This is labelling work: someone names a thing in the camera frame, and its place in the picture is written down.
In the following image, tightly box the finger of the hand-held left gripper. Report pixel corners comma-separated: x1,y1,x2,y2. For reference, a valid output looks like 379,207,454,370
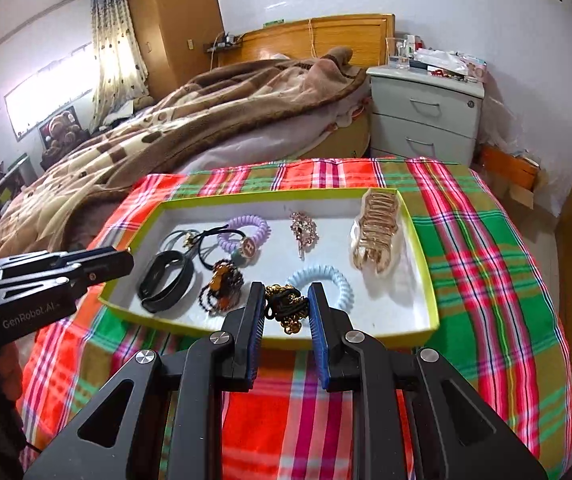
0,251,135,301
0,246,129,273

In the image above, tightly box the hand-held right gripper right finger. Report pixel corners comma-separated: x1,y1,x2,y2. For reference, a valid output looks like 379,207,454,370
307,282,549,480

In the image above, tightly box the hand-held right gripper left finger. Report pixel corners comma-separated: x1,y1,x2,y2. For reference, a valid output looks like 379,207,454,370
23,282,267,480

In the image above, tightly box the gold chain black hair tie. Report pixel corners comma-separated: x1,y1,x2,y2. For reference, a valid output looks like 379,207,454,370
264,284,313,337

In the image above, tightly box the pale blue spiral hair tie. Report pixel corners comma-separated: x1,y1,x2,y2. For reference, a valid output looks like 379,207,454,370
286,266,354,311

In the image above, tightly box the black wristband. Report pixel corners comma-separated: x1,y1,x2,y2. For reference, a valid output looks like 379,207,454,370
136,250,202,315

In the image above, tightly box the amber bead black hair tie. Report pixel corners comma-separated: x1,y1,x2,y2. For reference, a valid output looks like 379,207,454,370
198,259,247,317

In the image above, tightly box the round charm hair tie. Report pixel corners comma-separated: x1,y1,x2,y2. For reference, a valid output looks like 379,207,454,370
193,227,262,271

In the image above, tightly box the green-edged cardboard box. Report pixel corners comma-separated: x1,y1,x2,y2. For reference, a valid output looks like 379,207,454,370
97,187,440,348

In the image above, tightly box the purple spiral hair tie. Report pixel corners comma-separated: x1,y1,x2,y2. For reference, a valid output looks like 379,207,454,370
216,215,272,256

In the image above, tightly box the rhinestone hair clip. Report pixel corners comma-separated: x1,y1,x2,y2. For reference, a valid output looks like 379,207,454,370
288,210,319,261

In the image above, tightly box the person's left hand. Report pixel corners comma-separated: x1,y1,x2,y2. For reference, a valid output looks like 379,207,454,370
0,347,24,411

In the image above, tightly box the gold hair claw clip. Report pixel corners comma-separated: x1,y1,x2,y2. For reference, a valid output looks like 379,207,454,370
350,189,401,275

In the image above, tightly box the brown teddy bear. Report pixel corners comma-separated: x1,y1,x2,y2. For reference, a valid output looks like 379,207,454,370
38,107,89,161

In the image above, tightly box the window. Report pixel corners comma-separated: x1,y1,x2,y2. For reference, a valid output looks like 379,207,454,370
3,45,99,141

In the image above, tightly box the brown paw print blanket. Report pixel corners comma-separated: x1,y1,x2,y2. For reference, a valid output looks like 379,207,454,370
0,47,372,261

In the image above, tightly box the pale pink bed sheet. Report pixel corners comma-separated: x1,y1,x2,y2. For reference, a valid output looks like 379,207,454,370
176,110,367,173

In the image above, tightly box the red green plaid cloth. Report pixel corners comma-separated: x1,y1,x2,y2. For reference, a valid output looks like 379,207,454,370
18,157,572,480

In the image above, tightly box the dotted curtain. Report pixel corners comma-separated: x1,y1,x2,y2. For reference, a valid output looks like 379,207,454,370
88,0,152,121

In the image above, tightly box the grey nightstand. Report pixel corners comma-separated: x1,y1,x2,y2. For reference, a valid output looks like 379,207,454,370
366,65,487,167

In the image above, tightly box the orange wooden box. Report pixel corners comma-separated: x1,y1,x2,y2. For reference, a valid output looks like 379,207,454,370
478,144,539,191

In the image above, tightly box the power strip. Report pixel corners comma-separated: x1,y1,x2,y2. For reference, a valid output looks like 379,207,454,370
206,34,244,52

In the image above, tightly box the wooden wardrobe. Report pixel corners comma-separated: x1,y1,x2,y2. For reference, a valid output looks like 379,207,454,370
126,0,227,106

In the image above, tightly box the wooden headboard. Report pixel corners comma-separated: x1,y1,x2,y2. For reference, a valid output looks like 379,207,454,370
216,14,397,81

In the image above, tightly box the clear glass cup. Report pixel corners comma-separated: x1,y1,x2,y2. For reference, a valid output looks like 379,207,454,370
385,37,411,70

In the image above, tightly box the clutter of small packets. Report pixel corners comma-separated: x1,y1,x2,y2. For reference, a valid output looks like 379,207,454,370
408,35,489,83

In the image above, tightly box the black hair tie gold charm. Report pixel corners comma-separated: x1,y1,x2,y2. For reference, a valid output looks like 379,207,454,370
160,229,204,257

